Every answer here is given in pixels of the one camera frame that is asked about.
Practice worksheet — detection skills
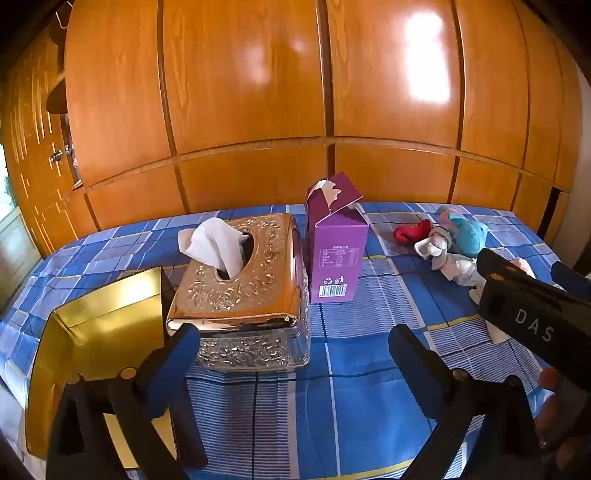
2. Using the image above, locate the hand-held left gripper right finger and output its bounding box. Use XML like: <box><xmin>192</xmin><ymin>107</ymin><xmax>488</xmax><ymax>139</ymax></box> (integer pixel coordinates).
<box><xmin>388</xmin><ymin>323</ymin><xmax>542</xmax><ymax>480</ymax></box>

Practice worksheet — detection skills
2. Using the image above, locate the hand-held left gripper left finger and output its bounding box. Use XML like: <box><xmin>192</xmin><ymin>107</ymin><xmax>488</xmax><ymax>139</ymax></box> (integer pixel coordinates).
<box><xmin>46</xmin><ymin>323</ymin><xmax>208</xmax><ymax>480</ymax></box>

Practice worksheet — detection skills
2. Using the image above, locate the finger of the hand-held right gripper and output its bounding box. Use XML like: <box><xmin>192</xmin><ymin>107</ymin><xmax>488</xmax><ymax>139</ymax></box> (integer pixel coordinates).
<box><xmin>478</xmin><ymin>249</ymin><xmax>591</xmax><ymax>370</ymax></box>
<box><xmin>551</xmin><ymin>261</ymin><xmax>591</xmax><ymax>298</ymax></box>

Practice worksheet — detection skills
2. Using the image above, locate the blue elephant plush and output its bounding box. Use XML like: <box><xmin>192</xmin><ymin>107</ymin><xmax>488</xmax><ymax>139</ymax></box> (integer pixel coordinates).
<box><xmin>436</xmin><ymin>206</ymin><xmax>489</xmax><ymax>256</ymax></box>

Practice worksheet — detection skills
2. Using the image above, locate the gold metal box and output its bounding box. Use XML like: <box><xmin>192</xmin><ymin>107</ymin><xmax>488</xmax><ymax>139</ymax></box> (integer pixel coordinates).
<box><xmin>25</xmin><ymin>267</ymin><xmax>178</xmax><ymax>472</ymax></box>

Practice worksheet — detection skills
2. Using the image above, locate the white blue-striped sock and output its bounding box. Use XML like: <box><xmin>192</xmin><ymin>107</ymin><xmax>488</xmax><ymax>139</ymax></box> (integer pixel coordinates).
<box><xmin>414</xmin><ymin>227</ymin><xmax>455</xmax><ymax>271</ymax></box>

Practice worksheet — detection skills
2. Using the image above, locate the red sock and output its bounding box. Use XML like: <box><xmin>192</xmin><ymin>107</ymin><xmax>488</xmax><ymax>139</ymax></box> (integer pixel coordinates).
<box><xmin>393</xmin><ymin>220</ymin><xmax>433</xmax><ymax>245</ymax></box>

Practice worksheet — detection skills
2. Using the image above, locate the person's right hand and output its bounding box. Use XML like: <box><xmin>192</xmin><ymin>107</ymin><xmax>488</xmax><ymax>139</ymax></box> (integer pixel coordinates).
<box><xmin>536</xmin><ymin>368</ymin><xmax>591</xmax><ymax>469</ymax></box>

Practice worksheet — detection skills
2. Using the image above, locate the blue plaid bed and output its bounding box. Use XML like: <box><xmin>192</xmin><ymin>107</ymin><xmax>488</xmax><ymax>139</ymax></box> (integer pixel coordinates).
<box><xmin>0</xmin><ymin>200</ymin><xmax>591</xmax><ymax>480</ymax></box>

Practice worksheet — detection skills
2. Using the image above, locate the ornate metal tissue box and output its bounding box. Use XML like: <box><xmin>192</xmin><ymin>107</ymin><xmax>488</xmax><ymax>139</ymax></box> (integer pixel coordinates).
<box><xmin>165</xmin><ymin>213</ymin><xmax>311</xmax><ymax>374</ymax></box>

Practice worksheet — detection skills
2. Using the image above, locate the white tissue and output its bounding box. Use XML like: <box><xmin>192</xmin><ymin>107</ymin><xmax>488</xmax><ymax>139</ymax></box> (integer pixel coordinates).
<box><xmin>178</xmin><ymin>218</ymin><xmax>250</xmax><ymax>280</ymax></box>

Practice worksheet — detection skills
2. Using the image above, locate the purple carton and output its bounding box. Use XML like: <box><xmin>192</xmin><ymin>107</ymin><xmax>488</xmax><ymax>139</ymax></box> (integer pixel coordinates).
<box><xmin>305</xmin><ymin>172</ymin><xmax>370</xmax><ymax>304</ymax></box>

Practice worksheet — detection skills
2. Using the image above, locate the wooden door with glass pane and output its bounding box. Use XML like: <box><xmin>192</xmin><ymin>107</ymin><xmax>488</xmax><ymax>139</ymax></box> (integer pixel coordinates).
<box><xmin>0</xmin><ymin>171</ymin><xmax>44</xmax><ymax>319</ymax></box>

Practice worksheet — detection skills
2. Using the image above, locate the wooden door with gold lines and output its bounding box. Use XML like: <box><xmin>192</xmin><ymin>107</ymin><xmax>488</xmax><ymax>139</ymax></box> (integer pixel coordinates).
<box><xmin>0</xmin><ymin>23</ymin><xmax>86</xmax><ymax>259</ymax></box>

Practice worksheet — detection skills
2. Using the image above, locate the wooden wardrobe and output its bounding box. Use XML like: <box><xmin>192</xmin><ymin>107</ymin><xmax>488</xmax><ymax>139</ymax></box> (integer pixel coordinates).
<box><xmin>62</xmin><ymin>0</ymin><xmax>583</xmax><ymax>232</ymax></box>

